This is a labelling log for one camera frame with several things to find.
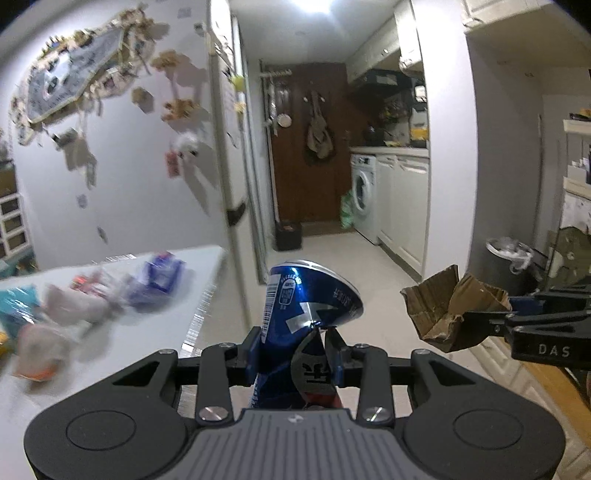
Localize brown cardboard piece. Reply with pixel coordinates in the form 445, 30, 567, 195
401, 265, 512, 353

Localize crushed blue drink can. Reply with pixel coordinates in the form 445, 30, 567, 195
250, 260, 363, 410

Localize blue purple plastic bag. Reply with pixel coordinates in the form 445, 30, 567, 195
124, 252, 185, 310

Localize white pink plastic bag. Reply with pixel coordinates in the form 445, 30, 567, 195
42, 269, 130, 326

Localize white orange plastic bag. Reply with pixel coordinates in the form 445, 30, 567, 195
13, 323, 77, 383

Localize teal snack wrapper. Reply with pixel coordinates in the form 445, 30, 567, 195
0, 285, 40, 340

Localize black lined trash can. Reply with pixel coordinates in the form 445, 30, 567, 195
485, 237, 535, 295

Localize small black floor box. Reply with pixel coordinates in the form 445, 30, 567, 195
274, 221, 303, 252

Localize white refrigerator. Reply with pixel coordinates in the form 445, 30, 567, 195
208, 4, 270, 287

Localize green bag by washer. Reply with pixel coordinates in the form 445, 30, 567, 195
339, 191, 353, 230

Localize dark wooden door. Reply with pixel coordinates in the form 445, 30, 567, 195
269, 63, 353, 223

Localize white kitchen cabinets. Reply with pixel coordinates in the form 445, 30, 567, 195
377, 149, 430, 276

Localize white washing machine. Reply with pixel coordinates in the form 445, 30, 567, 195
351, 154, 379, 245

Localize hanging brown bag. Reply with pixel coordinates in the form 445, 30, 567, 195
305, 90, 335, 162

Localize white plush sheep ornament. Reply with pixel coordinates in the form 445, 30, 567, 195
175, 132, 200, 160

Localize white drawer cabinet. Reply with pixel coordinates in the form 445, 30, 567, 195
0, 193, 30, 262

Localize wall photo collage banner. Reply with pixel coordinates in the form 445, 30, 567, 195
9, 3, 155, 146

